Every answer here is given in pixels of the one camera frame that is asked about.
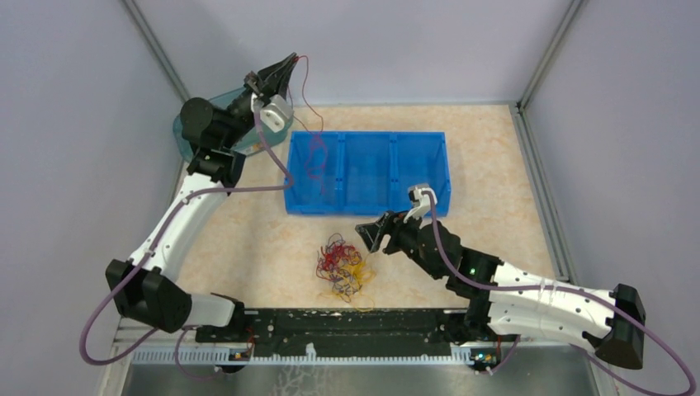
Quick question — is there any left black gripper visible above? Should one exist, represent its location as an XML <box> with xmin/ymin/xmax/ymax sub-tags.
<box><xmin>221</xmin><ymin>52</ymin><xmax>298</xmax><ymax>149</ymax></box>

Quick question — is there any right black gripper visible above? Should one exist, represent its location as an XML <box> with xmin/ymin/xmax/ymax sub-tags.
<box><xmin>357</xmin><ymin>205</ymin><xmax>443</xmax><ymax>280</ymax></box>

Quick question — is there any red wire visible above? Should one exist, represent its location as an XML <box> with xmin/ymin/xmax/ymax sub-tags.
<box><xmin>292</xmin><ymin>54</ymin><xmax>332</xmax><ymax>200</ymax></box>

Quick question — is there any colourful wire bundle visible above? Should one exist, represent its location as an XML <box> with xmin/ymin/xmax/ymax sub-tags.
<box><xmin>315</xmin><ymin>233</ymin><xmax>378</xmax><ymax>313</ymax></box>

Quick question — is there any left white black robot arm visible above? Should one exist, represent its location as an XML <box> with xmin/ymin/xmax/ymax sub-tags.
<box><xmin>106</xmin><ymin>53</ymin><xmax>300</xmax><ymax>342</ymax></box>

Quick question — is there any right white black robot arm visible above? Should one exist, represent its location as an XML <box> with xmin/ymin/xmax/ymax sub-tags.
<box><xmin>355</xmin><ymin>211</ymin><xmax>646</xmax><ymax>370</ymax></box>

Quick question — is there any teal transparent plastic tub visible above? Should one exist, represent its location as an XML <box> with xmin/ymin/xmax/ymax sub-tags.
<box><xmin>173</xmin><ymin>87</ymin><xmax>293</xmax><ymax>162</ymax></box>

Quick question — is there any blue three-compartment plastic bin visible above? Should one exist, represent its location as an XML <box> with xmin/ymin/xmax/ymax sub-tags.
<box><xmin>284</xmin><ymin>131</ymin><xmax>452</xmax><ymax>217</ymax></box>

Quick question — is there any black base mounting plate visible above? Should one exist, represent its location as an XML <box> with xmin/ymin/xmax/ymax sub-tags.
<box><xmin>195</xmin><ymin>309</ymin><xmax>514</xmax><ymax>357</ymax></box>

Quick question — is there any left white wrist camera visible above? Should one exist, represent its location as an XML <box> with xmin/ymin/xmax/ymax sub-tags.
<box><xmin>251</xmin><ymin>93</ymin><xmax>294</xmax><ymax>133</ymax></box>

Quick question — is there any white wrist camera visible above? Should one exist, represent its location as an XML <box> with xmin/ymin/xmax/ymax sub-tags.
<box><xmin>251</xmin><ymin>93</ymin><xmax>294</xmax><ymax>133</ymax></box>
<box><xmin>404</xmin><ymin>183</ymin><xmax>438</xmax><ymax>223</ymax></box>

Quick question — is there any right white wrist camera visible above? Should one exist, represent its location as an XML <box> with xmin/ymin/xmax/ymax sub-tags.
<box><xmin>404</xmin><ymin>183</ymin><xmax>438</xmax><ymax>223</ymax></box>

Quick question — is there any white slotted cable duct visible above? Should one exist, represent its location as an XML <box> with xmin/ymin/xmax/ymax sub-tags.
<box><xmin>131</xmin><ymin>344</ymin><xmax>474</xmax><ymax>366</ymax></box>

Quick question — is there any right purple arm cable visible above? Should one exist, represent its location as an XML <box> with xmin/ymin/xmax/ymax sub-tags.
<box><xmin>423</xmin><ymin>188</ymin><xmax>698</xmax><ymax>396</ymax></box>

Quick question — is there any aluminium frame rail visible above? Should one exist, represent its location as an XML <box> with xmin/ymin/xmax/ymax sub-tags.
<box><xmin>113</xmin><ymin>309</ymin><xmax>609</xmax><ymax>349</ymax></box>

